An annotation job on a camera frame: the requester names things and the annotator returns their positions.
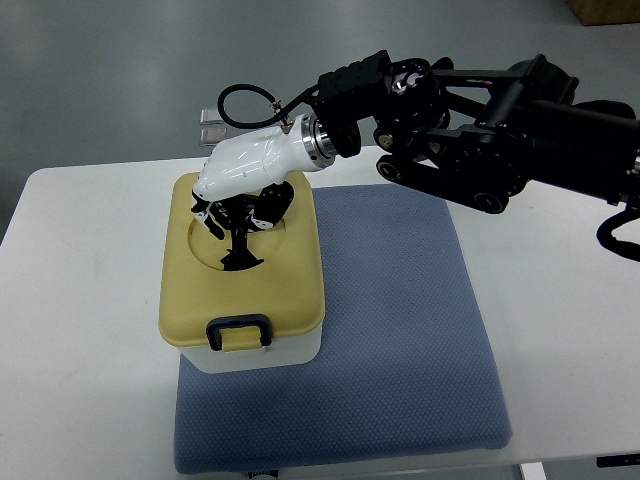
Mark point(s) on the lower metal floor plate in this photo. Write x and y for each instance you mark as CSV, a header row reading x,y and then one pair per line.
x,y
212,136

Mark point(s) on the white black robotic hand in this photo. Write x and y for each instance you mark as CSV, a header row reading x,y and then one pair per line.
x,y
258,161

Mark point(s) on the blue padded mat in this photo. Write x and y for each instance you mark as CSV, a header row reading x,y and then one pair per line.
x,y
405,367

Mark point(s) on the white table leg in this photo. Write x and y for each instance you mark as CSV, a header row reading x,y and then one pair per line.
x,y
532,471

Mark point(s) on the brown cardboard box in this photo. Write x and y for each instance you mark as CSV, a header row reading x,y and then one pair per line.
x,y
605,12

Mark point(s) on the yellow box lid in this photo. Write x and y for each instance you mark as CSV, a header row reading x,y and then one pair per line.
x,y
287,286

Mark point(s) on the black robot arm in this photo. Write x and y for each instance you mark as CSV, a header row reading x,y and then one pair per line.
x,y
477,137

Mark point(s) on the upper metal floor plate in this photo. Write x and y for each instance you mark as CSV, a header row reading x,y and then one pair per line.
x,y
210,115

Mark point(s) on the black table control panel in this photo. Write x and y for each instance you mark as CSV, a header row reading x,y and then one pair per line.
x,y
614,461

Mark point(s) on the metal floor plate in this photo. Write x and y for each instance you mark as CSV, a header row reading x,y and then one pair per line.
x,y
210,115
212,136

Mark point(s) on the white storage box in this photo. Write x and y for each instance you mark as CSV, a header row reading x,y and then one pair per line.
x,y
242,349

